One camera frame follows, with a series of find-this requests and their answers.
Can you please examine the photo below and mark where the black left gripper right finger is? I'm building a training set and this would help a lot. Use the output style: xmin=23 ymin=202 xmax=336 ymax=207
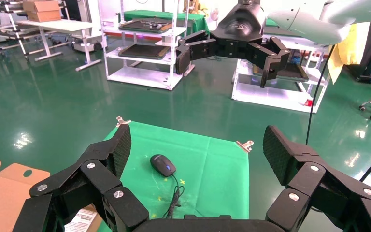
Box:
xmin=263 ymin=125 xmax=371 ymax=232

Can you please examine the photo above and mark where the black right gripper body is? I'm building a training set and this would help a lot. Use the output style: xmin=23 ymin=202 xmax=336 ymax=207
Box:
xmin=211 ymin=0 xmax=271 ymax=60

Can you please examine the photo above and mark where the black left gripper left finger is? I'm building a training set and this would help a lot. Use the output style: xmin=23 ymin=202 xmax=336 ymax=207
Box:
xmin=13 ymin=124 xmax=149 ymax=232

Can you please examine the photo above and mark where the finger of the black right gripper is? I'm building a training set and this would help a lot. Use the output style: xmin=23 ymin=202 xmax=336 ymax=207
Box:
xmin=175 ymin=30 xmax=219 ymax=76
xmin=248 ymin=36 xmax=291 ymax=88

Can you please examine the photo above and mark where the black wired computer mouse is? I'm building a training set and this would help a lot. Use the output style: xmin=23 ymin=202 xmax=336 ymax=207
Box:
xmin=149 ymin=154 xmax=185 ymax=220

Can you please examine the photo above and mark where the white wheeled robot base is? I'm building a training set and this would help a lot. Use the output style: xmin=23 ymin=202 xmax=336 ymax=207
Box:
xmin=71 ymin=32 xmax=105 ymax=54

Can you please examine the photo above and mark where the open cardboard mailer box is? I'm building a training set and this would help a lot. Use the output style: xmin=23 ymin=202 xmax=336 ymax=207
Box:
xmin=0 ymin=159 xmax=104 ymax=232

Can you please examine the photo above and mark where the white printed instruction sheet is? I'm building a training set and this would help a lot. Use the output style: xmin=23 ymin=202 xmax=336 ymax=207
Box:
xmin=64 ymin=208 xmax=99 ymax=232

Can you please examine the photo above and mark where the white metal shelf rack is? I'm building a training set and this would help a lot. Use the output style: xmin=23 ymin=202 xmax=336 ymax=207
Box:
xmin=97 ymin=0 xmax=196 ymax=91
xmin=231 ymin=32 xmax=332 ymax=114

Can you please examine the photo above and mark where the green covered table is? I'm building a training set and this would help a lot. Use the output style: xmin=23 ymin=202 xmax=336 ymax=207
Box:
xmin=123 ymin=9 xmax=210 ymax=36

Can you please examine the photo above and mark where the yellow cloth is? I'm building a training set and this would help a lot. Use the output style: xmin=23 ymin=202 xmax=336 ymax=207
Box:
xmin=327 ymin=24 xmax=371 ymax=86

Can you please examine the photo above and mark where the silver binder clip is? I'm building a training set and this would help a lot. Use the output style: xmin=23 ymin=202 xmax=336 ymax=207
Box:
xmin=235 ymin=140 xmax=255 ymax=153
xmin=115 ymin=116 xmax=132 ymax=128

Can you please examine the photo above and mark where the green table cloth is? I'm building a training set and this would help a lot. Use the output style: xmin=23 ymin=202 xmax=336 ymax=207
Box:
xmin=96 ymin=121 xmax=250 ymax=232

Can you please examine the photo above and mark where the white work table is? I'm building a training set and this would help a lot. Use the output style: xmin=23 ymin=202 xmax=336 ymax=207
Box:
xmin=15 ymin=19 xmax=103 ymax=72

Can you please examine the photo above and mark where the closed brown cardboard carton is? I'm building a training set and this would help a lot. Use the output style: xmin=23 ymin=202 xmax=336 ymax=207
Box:
xmin=23 ymin=0 xmax=62 ymax=23

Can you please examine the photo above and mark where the metal pipe rack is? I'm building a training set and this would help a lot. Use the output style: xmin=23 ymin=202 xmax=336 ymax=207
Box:
xmin=0 ymin=0 xmax=68 ymax=62

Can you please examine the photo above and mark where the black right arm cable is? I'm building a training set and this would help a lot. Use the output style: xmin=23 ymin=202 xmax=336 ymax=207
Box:
xmin=305 ymin=44 xmax=371 ymax=183

